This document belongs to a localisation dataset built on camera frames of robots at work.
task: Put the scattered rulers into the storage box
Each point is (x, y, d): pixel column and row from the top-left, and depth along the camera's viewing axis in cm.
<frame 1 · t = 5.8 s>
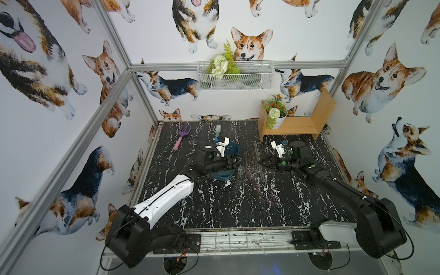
left hand: (241, 155, 76), fingers open
right hand: (262, 157, 79), fingers closed
purple pink toy fork: (182, 133, 119), on the table
light teal brush handle: (217, 132, 118), on the table
wooden corner shelf: (300, 125, 112), point 8 cm above the table
potted flower white pot: (276, 112, 97), point 24 cm above the table

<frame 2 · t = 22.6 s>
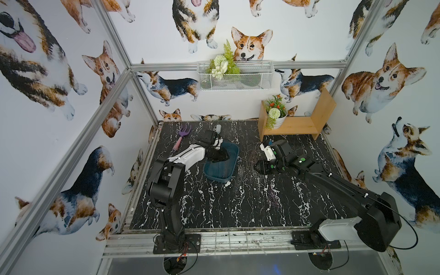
left hand: (225, 152, 95), fingers open
right hand: (260, 161, 81), fingers open
the named things where they were.

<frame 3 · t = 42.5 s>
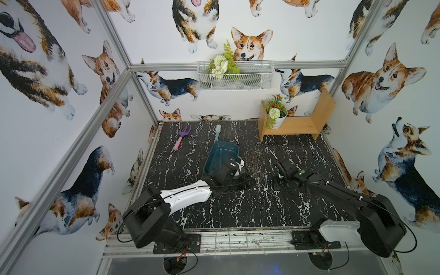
left hand: (254, 178, 80), fingers open
right hand: (278, 180, 86), fingers open
the named things where they were.

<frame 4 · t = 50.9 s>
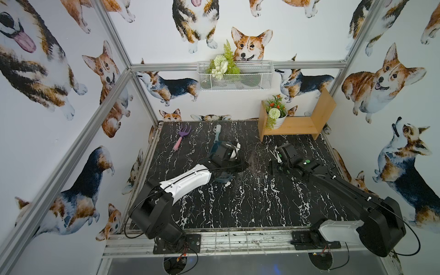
left hand: (248, 160, 82), fingers closed
right hand: (276, 162, 84), fingers open
the named things where they were.

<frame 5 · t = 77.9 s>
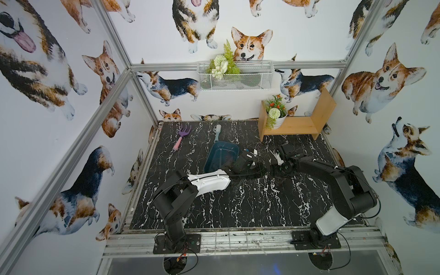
left hand: (268, 165, 83), fingers closed
right hand: (280, 169, 94), fingers open
the named things where they were.

